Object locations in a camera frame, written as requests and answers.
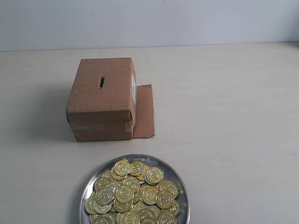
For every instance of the brown cardboard slotted box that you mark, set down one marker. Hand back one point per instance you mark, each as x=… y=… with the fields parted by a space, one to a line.
x=106 y=103

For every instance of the gold coin top middle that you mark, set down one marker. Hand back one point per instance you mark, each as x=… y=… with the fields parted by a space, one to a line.
x=136 y=168

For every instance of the gold coin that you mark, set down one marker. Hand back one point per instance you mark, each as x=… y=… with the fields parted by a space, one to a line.
x=136 y=168
x=122 y=167
x=124 y=194
x=149 y=194
x=164 y=199
x=154 y=175
x=104 y=196

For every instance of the gold coin top left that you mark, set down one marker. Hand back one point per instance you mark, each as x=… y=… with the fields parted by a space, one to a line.
x=122 y=167

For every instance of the gold coin top right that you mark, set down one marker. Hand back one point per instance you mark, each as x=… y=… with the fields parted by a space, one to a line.
x=154 y=175

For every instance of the round steel plate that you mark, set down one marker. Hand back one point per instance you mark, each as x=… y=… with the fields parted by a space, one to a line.
x=169 y=174

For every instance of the gold coin right centre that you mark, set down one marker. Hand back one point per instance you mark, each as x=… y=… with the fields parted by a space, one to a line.
x=149 y=194

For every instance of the gold coin left centre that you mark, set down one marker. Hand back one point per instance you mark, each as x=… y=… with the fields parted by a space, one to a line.
x=104 y=196

